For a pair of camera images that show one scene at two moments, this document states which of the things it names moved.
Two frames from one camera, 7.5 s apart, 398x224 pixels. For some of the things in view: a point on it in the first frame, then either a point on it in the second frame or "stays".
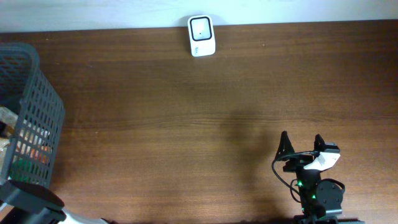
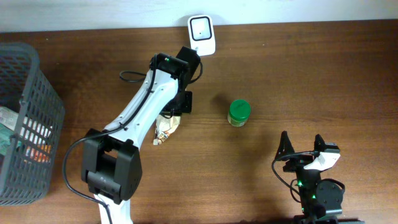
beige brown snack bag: [8, 119] → [165, 126]
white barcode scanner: [201, 35] stays
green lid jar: [23, 170] → [239, 112]
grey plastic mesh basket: [42, 112] stays
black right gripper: [298, 163] stays
